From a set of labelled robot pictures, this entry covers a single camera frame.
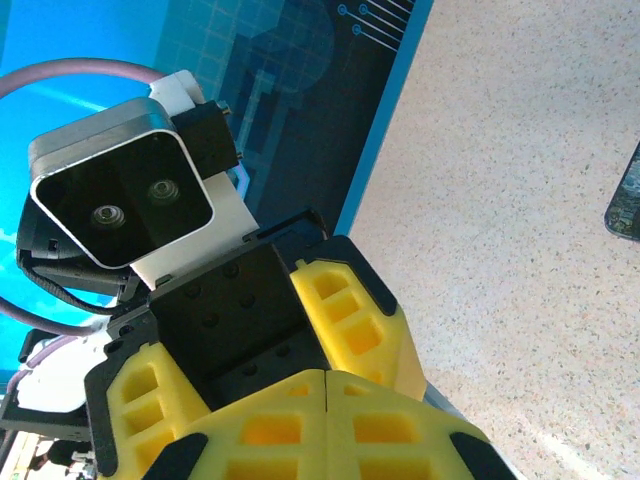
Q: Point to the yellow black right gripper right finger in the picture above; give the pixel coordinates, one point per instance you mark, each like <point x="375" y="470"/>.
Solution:
<point x="340" y="450"/>

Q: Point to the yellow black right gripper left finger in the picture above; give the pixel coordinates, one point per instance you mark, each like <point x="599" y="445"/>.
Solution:
<point x="315" y="400"/>

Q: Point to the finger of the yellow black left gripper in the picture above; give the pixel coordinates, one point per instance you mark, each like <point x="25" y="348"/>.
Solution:
<point x="165" y="370"/>
<point x="395" y="340"/>

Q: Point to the starry night tin box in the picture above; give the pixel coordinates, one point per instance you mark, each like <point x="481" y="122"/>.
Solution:
<point x="627" y="200"/>

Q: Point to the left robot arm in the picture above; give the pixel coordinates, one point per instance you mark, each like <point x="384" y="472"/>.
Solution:
<point x="50" y="390"/>

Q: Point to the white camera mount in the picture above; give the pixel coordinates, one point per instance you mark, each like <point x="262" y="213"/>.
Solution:
<point x="225" y="225"/>

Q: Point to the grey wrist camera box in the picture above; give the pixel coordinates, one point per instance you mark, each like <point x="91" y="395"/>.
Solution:
<point x="125" y="200"/>

